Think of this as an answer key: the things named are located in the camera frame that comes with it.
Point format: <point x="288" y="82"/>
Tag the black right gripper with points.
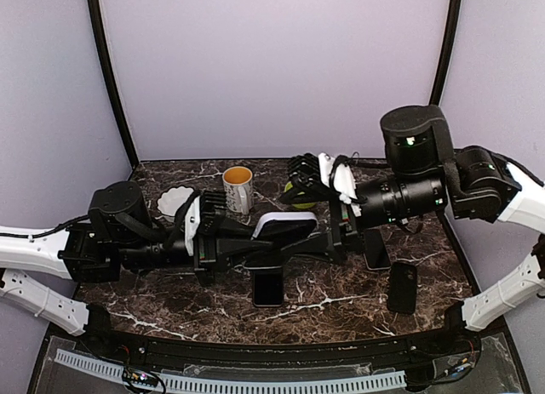
<point x="329" y="244"/>

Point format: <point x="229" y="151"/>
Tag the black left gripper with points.
<point x="238" y="247"/>

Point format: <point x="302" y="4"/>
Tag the black phone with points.
<point x="285" y="230"/>
<point x="402" y="288"/>

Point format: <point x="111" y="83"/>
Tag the black phone case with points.
<point x="254" y="289"/>

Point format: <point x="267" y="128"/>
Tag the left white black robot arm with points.
<point x="118" y="233"/>

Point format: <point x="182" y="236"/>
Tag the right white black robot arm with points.
<point x="428" y="175"/>

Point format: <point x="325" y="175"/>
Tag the black phone under lavender case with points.
<point x="402" y="288"/>

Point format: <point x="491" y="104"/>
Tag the white-edged smartphone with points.
<point x="375" y="251"/>

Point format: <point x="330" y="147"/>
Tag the white mug orange inside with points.
<point x="238" y="186"/>

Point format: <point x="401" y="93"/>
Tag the white scalloped bowl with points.
<point x="172" y="199"/>

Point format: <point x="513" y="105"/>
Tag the small circuit board with leds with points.
<point x="137" y="377"/>

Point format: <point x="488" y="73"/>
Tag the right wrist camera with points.
<point x="321" y="178"/>

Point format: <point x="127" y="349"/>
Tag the black front table rail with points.
<point x="412" y="351"/>

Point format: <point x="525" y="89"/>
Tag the white slotted cable duct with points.
<point x="179" y="383"/>

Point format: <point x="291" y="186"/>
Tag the right black frame post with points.
<point x="446" y="49"/>

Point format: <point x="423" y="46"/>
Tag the black frame post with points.
<point x="446" y="49"/>
<point x="99" y="33"/>

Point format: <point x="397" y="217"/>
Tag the left black frame post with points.
<point x="99" y="33"/>

